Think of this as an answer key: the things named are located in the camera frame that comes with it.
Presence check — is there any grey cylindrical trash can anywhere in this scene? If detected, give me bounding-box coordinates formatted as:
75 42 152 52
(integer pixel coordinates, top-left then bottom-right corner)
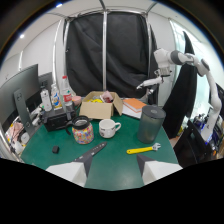
136 104 167 145

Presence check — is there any orange book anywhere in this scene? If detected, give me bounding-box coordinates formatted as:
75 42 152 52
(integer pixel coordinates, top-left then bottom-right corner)
122 97 147 114

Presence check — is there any dark grey utility knife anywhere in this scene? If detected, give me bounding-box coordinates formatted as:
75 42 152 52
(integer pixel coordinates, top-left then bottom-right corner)
74 141 109 163

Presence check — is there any black hanging cloth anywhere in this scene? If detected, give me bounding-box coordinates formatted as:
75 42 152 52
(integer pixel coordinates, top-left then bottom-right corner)
162 30 199 140

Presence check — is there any white book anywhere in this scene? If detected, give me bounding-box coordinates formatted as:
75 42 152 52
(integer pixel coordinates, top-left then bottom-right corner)
121 104 143 120

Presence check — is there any black curtain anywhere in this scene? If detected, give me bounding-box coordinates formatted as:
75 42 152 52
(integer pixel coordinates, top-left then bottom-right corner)
64 11 158 100

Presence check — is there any black chair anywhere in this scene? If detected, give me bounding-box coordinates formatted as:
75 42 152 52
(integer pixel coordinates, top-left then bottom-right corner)
172 119 208 168

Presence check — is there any glass jar of colourful candy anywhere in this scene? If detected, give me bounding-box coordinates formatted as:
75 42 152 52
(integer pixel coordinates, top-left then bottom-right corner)
71 115 95 145

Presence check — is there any pink item in box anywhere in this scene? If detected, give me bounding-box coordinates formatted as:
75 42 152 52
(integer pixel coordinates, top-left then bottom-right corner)
100 91 115 103

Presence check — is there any black equipment box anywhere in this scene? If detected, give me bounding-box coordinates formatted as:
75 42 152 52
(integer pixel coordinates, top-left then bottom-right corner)
42 105 77 132

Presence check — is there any white ceramic mug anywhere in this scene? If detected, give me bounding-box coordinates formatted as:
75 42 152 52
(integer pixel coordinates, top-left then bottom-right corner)
98 118 122 139

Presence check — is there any yellow item in box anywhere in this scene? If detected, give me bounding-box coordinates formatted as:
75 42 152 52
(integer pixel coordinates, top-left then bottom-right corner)
87 97 105 104

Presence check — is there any open cardboard box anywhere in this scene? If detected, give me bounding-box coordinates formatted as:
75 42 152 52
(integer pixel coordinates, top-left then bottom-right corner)
78 90 124 121

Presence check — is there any pink cup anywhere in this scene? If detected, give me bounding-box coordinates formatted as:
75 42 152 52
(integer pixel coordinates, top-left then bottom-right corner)
72 95 83 107

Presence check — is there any blue-yellow label bottle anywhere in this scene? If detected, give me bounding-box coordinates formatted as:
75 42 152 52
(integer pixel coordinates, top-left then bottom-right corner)
50 82 63 111

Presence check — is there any white-label clear bottle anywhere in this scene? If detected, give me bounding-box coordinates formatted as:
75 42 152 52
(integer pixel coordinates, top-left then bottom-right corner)
39 85 53 112

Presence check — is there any red-label water bottle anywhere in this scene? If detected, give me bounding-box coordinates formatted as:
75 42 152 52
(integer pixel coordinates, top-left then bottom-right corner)
60 75 74 107

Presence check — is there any small dark monitor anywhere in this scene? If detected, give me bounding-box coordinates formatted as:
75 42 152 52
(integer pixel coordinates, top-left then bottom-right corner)
37 71 54 95

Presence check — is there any large grey computer monitor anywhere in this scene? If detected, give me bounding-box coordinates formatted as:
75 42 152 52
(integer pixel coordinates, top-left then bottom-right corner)
0 63 41 138

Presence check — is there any yellow-handled adjustable wrench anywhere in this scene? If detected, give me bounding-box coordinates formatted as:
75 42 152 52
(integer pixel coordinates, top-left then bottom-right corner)
126 142 162 155

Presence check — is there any metal frame pole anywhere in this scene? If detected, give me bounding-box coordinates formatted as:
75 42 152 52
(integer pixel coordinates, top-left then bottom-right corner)
101 9 109 92

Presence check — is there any white cable bundle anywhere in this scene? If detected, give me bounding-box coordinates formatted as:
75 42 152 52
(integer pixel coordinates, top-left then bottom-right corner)
29 104 47 127

